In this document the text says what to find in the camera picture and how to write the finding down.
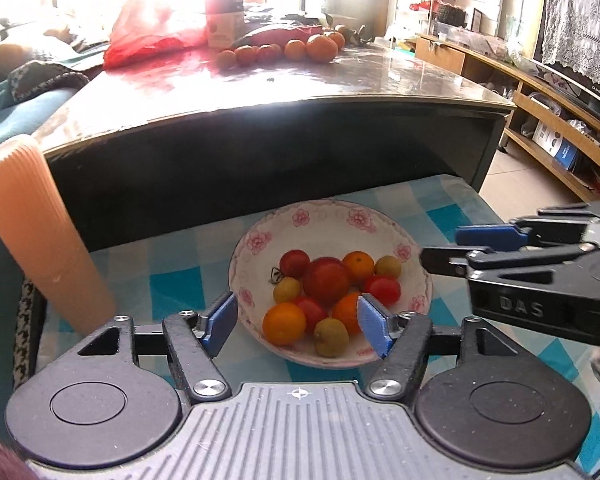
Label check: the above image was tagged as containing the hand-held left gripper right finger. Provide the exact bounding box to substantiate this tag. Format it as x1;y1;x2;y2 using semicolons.
357;294;523;405

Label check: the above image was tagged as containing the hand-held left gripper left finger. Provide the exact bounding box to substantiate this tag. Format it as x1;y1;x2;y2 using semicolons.
77;291;239;405

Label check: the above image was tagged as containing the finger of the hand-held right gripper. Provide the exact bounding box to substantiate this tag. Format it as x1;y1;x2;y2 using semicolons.
420;243;599;286
455;202;600;251

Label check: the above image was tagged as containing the small orange citrus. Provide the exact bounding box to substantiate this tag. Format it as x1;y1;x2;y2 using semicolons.
262;302;307;346
342;251;376;283
332;292;366;337

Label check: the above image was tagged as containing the red cherry tomato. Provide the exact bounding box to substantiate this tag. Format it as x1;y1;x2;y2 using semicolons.
292;296;329;335
364;275;402;307

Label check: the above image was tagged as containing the brown longan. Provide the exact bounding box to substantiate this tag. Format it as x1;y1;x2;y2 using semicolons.
374;255;402;279
273;277;303;305
313;318;350;358

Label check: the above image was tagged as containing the large red tomato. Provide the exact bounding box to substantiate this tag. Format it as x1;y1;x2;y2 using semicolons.
302;257;352;309

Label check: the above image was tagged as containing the cherry tomato with dry stem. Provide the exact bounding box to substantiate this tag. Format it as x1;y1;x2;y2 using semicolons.
269;249;311;283

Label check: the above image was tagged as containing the white floral plate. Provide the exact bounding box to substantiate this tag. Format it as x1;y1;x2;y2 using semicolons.
228;199;434;370

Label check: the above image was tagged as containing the blue checkered tablecloth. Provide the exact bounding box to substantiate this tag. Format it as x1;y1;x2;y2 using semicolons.
30;174;600;476

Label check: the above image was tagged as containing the blue box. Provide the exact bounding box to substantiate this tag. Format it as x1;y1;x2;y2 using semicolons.
554;139;579;171

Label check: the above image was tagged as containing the white printed box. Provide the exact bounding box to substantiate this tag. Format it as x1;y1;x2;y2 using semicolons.
532;120;565;153

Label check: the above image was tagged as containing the black television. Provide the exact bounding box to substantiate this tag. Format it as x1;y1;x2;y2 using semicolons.
530;0;600;136

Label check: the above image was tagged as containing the dark coffee table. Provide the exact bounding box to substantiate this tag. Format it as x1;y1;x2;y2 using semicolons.
30;35;517;253

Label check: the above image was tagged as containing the wooden cabinet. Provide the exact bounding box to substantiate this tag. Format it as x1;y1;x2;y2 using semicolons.
415;32;600;203

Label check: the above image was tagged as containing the pink ribbed cup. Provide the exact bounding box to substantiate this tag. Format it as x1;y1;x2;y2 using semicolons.
0;134;118;336

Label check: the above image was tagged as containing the white lace cloth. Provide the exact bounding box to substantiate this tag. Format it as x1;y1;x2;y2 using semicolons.
540;0;600;93

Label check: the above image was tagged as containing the row of tangerines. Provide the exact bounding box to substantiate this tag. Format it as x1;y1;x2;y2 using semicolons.
215;30;348;72

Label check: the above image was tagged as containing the maroon fuzzy sleeve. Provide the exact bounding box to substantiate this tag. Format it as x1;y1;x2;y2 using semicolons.
0;430;38;480

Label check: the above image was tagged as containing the red plastic bag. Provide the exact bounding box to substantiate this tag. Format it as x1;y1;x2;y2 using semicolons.
102;0;211;71

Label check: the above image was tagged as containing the teal blanket with houndstooth trim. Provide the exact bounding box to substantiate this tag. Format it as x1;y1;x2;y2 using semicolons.
0;72;81;441

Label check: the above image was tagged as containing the dark knit cushion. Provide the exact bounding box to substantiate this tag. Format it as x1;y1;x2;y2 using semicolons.
5;60;91;100

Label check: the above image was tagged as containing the white box with red label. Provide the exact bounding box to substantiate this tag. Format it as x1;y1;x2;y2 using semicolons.
205;0;246;52

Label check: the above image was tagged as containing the mustard pillow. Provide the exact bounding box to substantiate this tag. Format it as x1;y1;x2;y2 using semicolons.
45;27;81;44

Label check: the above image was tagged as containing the grey-green sofa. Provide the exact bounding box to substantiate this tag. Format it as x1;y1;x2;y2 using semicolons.
0;15;111;91

